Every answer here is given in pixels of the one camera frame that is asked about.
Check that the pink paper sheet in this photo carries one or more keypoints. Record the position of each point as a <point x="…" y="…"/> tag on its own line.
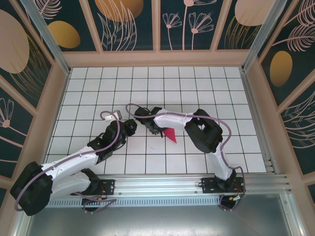
<point x="171" y="135"/>

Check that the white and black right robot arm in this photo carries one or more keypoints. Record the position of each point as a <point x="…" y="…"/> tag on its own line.
<point x="204" y="132"/>

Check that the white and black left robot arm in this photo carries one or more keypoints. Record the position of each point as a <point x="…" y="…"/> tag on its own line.
<point x="69" y="162"/>

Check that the grey sheet metal panel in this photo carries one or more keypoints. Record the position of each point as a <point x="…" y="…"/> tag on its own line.
<point x="157" y="221"/>

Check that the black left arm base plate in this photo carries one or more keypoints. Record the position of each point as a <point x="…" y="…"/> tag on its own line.
<point x="108" y="186"/>

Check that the long aluminium mounting rail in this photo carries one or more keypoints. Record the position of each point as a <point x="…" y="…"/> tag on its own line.
<point x="157" y="184"/>

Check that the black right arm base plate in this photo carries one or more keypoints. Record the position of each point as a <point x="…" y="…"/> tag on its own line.
<point x="209" y="188"/>

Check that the aluminium table side rail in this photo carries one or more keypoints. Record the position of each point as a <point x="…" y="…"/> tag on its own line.
<point x="256" y="118"/>

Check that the aluminium frame post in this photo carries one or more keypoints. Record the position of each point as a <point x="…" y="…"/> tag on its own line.
<point x="258" y="37"/>
<point x="44" y="37"/>

